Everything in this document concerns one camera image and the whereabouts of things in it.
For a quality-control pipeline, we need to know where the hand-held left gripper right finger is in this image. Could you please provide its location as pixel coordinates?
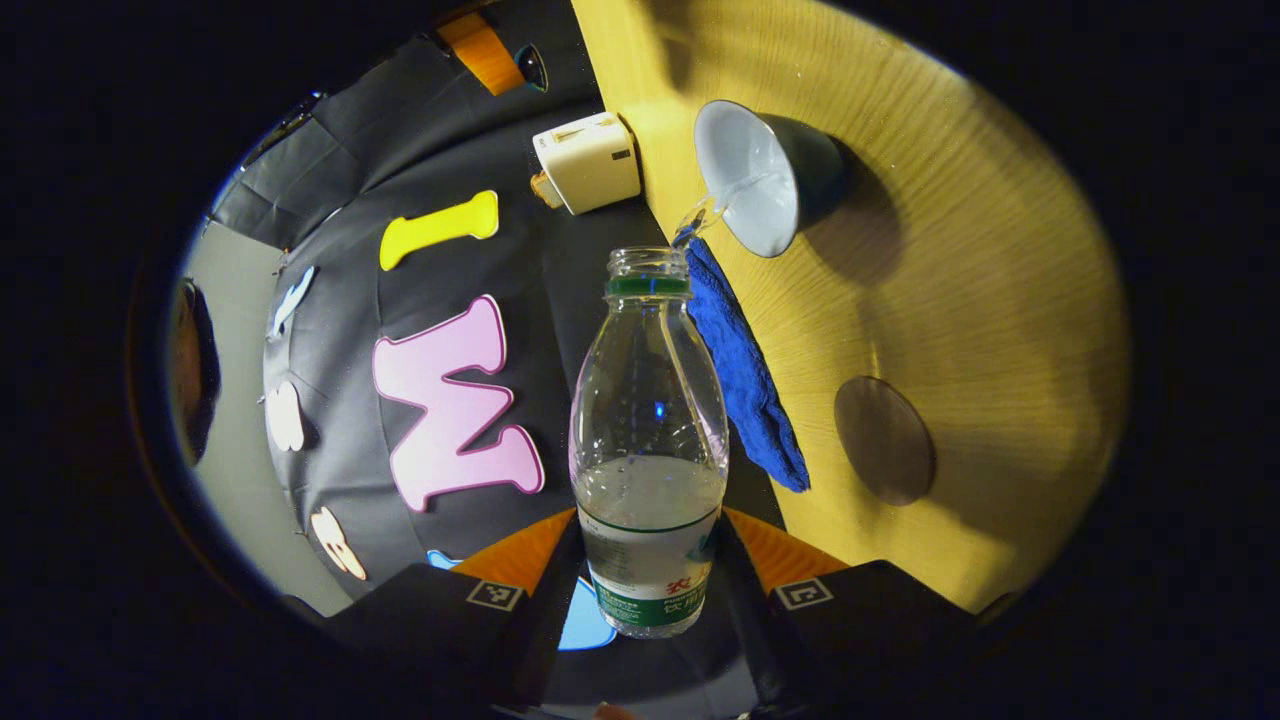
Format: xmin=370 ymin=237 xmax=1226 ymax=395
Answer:
xmin=715 ymin=505 xmax=986 ymax=713

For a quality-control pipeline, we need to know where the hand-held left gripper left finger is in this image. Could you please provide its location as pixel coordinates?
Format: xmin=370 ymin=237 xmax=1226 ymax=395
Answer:
xmin=300 ymin=507 xmax=586 ymax=713

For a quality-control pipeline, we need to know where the clear plastic water bottle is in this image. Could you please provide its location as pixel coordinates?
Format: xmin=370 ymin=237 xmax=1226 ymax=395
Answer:
xmin=568 ymin=246 xmax=731 ymax=639

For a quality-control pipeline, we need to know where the round translucent coaster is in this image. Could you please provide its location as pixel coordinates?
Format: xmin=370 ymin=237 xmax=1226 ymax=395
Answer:
xmin=833 ymin=375 xmax=938 ymax=507

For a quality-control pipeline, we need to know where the white teacup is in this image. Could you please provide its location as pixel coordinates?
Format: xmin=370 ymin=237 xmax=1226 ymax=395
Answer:
xmin=693 ymin=99 xmax=846 ymax=259

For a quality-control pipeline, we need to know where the white toaster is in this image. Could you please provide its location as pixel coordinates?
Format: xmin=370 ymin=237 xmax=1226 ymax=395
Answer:
xmin=532 ymin=111 xmax=643 ymax=216

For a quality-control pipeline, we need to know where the black backdrop cloth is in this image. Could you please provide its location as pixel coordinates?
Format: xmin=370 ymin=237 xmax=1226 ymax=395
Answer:
xmin=205 ymin=0 xmax=791 ymax=713

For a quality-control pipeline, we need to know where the blue towel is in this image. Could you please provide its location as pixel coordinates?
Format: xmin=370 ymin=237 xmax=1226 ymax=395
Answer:
xmin=672 ymin=228 xmax=813 ymax=494

